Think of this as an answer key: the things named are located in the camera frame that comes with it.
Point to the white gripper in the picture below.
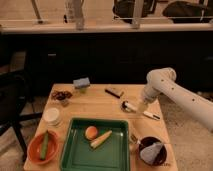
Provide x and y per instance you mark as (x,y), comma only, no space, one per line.
(144,102)

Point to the dark dried fruit pile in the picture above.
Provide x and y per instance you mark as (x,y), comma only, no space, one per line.
(61,95)

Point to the dark brown bowl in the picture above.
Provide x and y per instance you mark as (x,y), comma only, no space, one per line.
(147,141)

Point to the orange bowl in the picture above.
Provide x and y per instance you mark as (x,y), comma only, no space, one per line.
(34,148)

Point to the green cucumber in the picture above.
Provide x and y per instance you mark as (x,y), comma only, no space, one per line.
(44,146)

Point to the orange peach fruit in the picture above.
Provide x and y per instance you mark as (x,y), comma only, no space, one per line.
(91,132)

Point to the grey cloth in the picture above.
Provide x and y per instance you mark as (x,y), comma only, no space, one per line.
(149,154)

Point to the brown wooden block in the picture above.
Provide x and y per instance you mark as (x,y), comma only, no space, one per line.
(114,92)

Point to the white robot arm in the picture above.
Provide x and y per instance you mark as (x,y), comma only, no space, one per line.
(163,81)

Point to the blue sponge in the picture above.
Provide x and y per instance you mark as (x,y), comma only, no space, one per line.
(81,83)

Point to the green plastic tray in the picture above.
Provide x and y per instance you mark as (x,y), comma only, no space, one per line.
(111,155)

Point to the black office chair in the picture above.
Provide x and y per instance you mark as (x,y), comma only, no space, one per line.
(14,94)

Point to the white handled dish brush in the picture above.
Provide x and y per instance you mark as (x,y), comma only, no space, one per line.
(128,107)

